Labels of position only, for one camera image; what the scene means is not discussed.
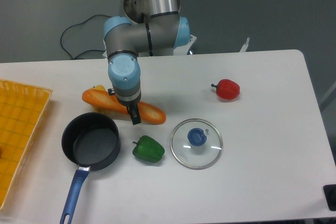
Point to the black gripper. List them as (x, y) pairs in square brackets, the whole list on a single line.
[(131, 102)]

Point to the long orange bread loaf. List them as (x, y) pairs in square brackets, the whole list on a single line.
[(148, 113)]

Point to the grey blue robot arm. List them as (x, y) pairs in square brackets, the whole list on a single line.
[(162, 28)]

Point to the yellow bell pepper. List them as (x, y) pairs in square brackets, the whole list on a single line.
[(99, 87)]

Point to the green bell pepper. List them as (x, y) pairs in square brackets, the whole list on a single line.
[(148, 149)]

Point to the glass pot lid blue knob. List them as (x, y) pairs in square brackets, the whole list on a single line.
[(196, 144)]

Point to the red bell pepper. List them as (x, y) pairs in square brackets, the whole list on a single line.
[(227, 89)]

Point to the yellow plastic basket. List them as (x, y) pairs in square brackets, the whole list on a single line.
[(22, 106)]

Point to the black corner device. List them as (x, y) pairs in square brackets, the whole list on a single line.
[(330, 196)]

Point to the black saucepan blue handle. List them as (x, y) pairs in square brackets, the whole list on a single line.
[(92, 142)]

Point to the white metal bracket right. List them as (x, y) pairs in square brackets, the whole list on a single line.
[(245, 45)]

